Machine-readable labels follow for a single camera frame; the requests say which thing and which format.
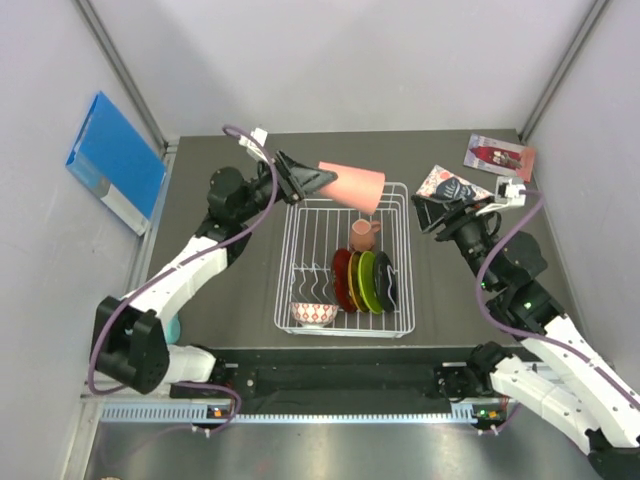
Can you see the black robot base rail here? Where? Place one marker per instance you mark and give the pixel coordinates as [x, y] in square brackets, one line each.
[429, 371]

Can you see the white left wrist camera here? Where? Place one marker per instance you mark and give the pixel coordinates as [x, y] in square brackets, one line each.
[255, 143]

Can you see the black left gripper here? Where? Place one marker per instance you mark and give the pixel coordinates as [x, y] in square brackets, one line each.
[295, 179]

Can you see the pink plastic cup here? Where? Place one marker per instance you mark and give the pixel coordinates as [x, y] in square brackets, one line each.
[356, 188]

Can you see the Little Women book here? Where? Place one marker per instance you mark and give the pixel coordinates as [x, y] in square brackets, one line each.
[441, 184]

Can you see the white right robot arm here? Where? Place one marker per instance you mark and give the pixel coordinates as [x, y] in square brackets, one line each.
[593, 406]

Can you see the black plate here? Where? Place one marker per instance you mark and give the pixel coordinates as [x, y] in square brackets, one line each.
[385, 282]

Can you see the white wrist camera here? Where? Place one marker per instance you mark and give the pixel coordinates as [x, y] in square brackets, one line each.
[509, 194]
[255, 143]

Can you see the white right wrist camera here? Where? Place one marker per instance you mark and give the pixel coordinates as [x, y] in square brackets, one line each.
[509, 194]

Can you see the blue folder box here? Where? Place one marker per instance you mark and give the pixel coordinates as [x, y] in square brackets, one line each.
[115, 163]

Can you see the grey slotted cable duct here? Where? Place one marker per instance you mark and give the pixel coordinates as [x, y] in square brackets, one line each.
[205, 414]

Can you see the white wire dish rack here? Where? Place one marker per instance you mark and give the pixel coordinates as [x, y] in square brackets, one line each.
[314, 230]

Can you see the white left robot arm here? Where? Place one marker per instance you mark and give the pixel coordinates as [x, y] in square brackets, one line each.
[129, 344]

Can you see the red purple book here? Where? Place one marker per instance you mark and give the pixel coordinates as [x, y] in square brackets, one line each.
[499, 157]

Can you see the lime green plate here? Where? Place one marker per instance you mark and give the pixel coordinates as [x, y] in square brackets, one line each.
[366, 281]

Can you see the red patterned white bowl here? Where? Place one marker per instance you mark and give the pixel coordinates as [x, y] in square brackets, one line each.
[313, 314]

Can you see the red plate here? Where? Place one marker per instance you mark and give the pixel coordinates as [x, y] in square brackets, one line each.
[339, 272]

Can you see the teal object behind arm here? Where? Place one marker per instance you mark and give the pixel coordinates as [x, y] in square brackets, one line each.
[172, 330]

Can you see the yellow plate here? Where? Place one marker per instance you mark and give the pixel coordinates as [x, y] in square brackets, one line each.
[353, 283]

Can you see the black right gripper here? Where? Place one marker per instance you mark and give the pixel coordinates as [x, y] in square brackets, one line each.
[451, 214]

